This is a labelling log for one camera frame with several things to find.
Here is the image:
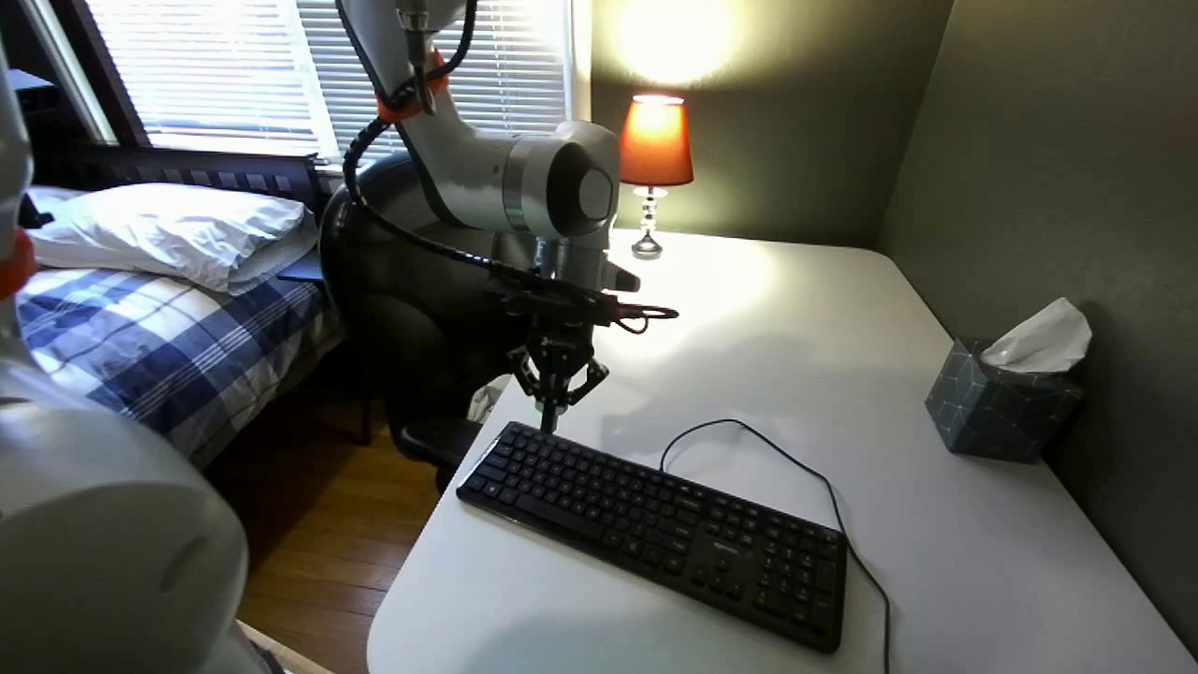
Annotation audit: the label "white bed pillow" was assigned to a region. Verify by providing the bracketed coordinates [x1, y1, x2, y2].
[25, 181, 325, 301]

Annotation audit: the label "black office chair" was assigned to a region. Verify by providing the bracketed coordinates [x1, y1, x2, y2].
[318, 150, 591, 483]

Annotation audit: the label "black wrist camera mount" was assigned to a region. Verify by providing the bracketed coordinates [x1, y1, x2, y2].
[498, 273, 684, 337]

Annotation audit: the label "black computer keyboard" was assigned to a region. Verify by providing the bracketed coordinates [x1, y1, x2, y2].
[451, 419, 852, 657]

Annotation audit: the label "white window blinds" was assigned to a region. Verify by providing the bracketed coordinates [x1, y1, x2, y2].
[82, 0, 580, 166]

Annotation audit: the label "table lamp with orange shade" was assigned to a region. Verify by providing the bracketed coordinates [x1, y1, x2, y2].
[612, 91, 697, 263]

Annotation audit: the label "black corrugated robot hose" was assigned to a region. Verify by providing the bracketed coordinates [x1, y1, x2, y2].
[334, 0, 564, 296]

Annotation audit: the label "blue plaid bed blanket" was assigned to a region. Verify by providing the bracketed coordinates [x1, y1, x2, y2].
[10, 263, 345, 469]

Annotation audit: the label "dark bed headboard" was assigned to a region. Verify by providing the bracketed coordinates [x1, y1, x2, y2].
[32, 144, 328, 210]

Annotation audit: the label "thin black keyboard cable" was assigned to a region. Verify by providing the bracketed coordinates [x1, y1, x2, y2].
[654, 417, 896, 674]

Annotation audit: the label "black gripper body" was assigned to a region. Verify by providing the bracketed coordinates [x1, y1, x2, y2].
[528, 317, 594, 380]

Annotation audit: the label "grey patterned tissue box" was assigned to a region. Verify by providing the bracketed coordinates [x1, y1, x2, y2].
[921, 292, 1095, 466]

